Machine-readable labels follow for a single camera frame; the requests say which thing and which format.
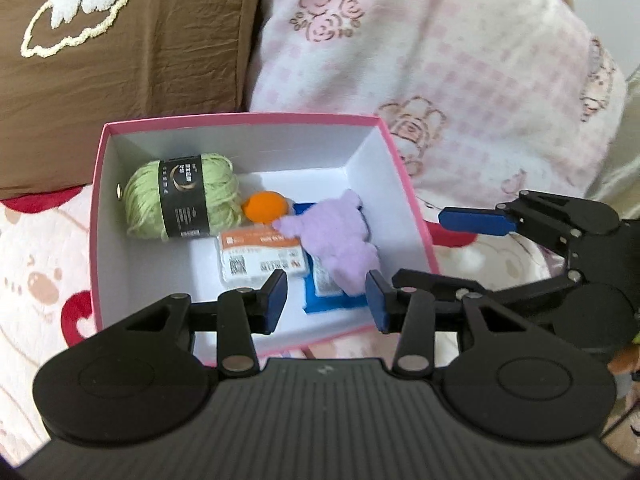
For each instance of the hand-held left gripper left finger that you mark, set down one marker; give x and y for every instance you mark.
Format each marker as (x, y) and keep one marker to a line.
(276, 300)

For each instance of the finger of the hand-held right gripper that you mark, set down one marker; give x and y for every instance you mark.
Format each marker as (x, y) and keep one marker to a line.
(475, 221)
(415, 277)

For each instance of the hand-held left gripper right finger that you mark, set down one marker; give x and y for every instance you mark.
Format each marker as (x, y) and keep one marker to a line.
(377, 302)

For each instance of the orange white card packet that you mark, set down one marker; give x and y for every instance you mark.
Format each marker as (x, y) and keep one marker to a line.
(260, 260)

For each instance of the blue plastic packet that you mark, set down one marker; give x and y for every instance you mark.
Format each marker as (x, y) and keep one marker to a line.
(330, 305)

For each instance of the purple plush toy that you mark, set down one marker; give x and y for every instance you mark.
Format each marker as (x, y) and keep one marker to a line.
(335, 240)

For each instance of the orange ball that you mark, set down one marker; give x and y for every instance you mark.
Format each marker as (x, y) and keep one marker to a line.
(265, 207)

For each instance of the pink cardboard box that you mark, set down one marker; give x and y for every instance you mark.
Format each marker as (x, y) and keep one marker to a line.
(275, 150)

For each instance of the green yarn ball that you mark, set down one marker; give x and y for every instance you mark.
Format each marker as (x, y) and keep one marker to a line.
(145, 200)

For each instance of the person's right hand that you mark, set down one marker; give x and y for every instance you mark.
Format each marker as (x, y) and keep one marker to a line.
(624, 362)

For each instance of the beige satin cloth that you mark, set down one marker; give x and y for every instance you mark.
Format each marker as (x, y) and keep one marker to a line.
(617, 160)

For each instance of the cartoon printed blanket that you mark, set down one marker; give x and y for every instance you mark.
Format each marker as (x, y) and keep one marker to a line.
(40, 260)

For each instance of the brown embroidered pillow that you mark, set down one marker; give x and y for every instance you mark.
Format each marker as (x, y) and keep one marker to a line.
(125, 85)

